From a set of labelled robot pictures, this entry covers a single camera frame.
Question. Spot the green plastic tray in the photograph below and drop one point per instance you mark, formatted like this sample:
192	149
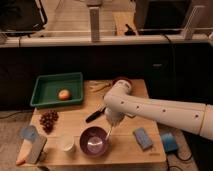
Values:
47	88

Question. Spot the bunch of red grapes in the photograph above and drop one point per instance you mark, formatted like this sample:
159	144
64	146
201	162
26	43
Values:
48	119

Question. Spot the blue lidded cup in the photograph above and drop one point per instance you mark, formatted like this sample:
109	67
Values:
29	133

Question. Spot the orange carrot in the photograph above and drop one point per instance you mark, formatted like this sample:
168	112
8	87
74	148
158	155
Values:
23	153

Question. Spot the blue object on floor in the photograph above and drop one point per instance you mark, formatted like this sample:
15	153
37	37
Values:
169	143

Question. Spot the black monitor right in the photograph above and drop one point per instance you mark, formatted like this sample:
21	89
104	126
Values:
155	17

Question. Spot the purple bowl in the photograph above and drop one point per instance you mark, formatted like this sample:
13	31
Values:
93	141

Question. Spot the black monitor left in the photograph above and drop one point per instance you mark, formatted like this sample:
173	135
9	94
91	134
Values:
22	15

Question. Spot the red yellow apple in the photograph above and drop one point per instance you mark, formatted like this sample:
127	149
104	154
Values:
64	94

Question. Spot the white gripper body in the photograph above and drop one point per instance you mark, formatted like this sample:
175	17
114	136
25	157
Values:
113	118

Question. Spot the red bowl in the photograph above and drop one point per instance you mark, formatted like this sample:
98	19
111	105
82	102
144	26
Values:
122	81

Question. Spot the wooden post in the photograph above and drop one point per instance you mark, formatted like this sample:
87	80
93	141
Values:
94	24

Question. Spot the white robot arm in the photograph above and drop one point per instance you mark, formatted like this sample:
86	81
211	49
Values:
196	118

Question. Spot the white cup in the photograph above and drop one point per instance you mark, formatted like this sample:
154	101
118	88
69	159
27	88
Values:
67	144

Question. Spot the black monitor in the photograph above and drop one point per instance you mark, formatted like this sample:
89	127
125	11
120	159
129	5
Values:
22	15
155	17

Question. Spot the blue sponge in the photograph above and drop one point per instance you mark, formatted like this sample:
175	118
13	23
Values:
142	138

